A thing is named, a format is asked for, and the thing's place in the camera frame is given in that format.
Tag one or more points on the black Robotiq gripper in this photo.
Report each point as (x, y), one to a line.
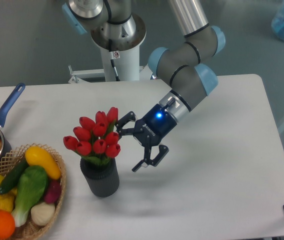
(154, 127)

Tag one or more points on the red tulip bouquet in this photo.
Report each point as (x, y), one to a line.
(95, 141)

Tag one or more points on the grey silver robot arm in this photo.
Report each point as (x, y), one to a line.
(118, 32)

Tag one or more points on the dark grey ribbed vase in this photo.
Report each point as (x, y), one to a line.
(104, 181)

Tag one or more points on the purple red radish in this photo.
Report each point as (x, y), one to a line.
(53, 192)

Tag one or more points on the yellow squash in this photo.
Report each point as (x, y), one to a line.
(37, 156)

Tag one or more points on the green bok choy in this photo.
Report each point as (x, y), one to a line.
(30, 188)

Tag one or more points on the white garlic bulb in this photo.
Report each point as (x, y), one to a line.
(42, 213)

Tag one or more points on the dark green cucumber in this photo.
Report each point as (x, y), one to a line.
(11, 180)

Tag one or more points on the orange fruit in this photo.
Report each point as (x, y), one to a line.
(7, 225)

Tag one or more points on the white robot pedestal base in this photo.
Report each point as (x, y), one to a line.
(118, 66)

